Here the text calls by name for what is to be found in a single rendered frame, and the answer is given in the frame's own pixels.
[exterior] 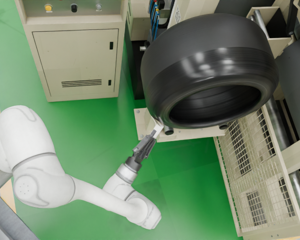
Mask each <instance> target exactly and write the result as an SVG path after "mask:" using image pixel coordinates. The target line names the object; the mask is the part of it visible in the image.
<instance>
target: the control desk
mask: <svg viewBox="0 0 300 240"><path fill-rule="evenodd" d="M15 3H16V6H17V10H18V13H19V16H20V19H21V22H22V25H23V28H24V31H25V34H26V37H27V40H28V43H29V46H30V50H31V53H32V55H33V58H34V61H35V64H36V67H37V71H38V74H39V77H40V80H41V83H42V86H43V89H44V92H45V95H46V98H47V101H48V102H56V101H68V100H86V99H99V98H112V97H118V94H119V84H120V71H121V61H122V52H123V42H124V32H125V23H126V14H127V5H128V0H15Z"/></svg>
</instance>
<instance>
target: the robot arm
mask: <svg viewBox="0 0 300 240"><path fill-rule="evenodd" d="M159 124H160V123H159ZM160 126H161V127H160ZM160 126H159V125H158V124H157V125H156V126H155V128H154V129H153V130H152V132H151V133H150V135H146V136H145V137H144V138H143V139H142V140H141V141H140V143H139V144H138V145H137V146H136V147H135V148H134V149H133V150H132V151H133V152H134V153H133V155H132V157H130V156H129V157H128V158H127V159H126V161H125V164H124V163H122V164H121V165H120V167H119V168H118V170H117V171H116V172H115V174H114V175H113V176H111V177H110V178H109V180H108V181H107V182H106V184H105V185H104V187H103V189H100V188H98V187H96V186H94V185H92V184H89V183H87V182H84V181H82V180H79V179H76V178H74V177H72V176H70V175H69V174H66V173H65V172H64V170H63V168H62V166H61V164H60V162H59V160H58V157H57V155H56V152H55V149H54V145H53V142H52V139H51V137H50V135H49V132H48V130H47V128H46V126H45V124H44V122H43V121H42V119H41V118H40V117H39V116H38V114H37V113H36V112H34V111H33V110H32V109H29V108H28V107H26V106H22V105H17V106H12V107H9V108H7V109H5V110H4V111H3V112H2V113H1V114H0V188H1V187H2V186H3V185H4V184H5V183H6V182H7V181H9V180H10V179H11V178H12V177H14V183H13V191H14V194H15V196H16V197H17V199H19V200H20V201H21V202H23V203H24V204H26V205H29V206H32V207H35V208H55V207H58V206H61V205H65V204H68V203H70V202H71V201H74V200H84V201H87V202H90V203H92V204H95V205H97V206H100V207H102V208H104V209H106V210H108V211H112V212H115V213H117V214H119V215H122V216H124V217H126V218H127V219H128V220H129V221H130V222H132V223H135V224H137V225H139V226H142V227H143V228H146V229H149V230H151V229H154V228H155V227H156V226H157V224H158V223H159V221H160V219H161V212H160V210H159V209H158V207H157V206H156V205H155V204H154V203H153V202H151V201H150V200H149V199H148V198H146V197H145V196H143V195H142V194H140V193H138V192H137V191H136V190H134V188H133V187H132V186H131V184H132V183H133V181H134V180H135V179H136V177H137V175H138V173H137V172H138V171H139V170H140V169H141V167H142V164H141V162H142V161H143V160H144V158H146V159H147V158H148V156H149V154H150V152H151V150H152V148H153V146H154V145H155V143H156V140H155V139H156V137H157V136H158V134H159V133H160V131H161V130H162V128H163V127H164V126H163V125H161V124H160Z"/></svg>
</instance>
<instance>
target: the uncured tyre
mask: <svg viewBox="0 0 300 240"><path fill-rule="evenodd" d="M140 74H141V79H142V85H143V91H144V97H145V102H146V107H147V109H148V111H149V113H150V115H151V116H152V117H153V118H154V119H156V120H157V121H159V122H160V123H162V124H163V125H165V126H168V127H171V128H176V129H202V128H208V127H213V126H218V125H221V124H225V123H228V122H231V121H234V120H237V119H240V118H242V117H245V116H247V115H249V114H251V113H253V112H254V111H256V110H257V109H259V108H260V107H262V106H263V105H264V104H265V103H266V102H267V101H268V100H269V99H270V98H271V97H272V95H273V93H274V91H275V89H276V88H277V86H278V83H279V70H278V67H277V64H276V61H275V59H274V56H273V53H272V51H271V48H270V45H269V42H268V39H267V37H266V34H265V33H264V31H263V30H262V29H261V28H260V26H259V25H258V24H257V23H255V22H254V21H252V20H250V19H248V18H245V17H242V16H237V15H232V14H226V13H213V14H205V15H200V16H196V17H193V18H189V19H187V20H184V21H181V22H179V23H177V24H175V25H173V26H172V27H170V28H168V29H167V30H165V31H164V32H163V33H162V34H160V35H159V36H158V37H157V38H156V39H155V40H154V41H153V42H152V44H150V46H149V47H148V48H147V49H146V51H145V52H144V54H143V57H142V60H141V67H140Z"/></svg>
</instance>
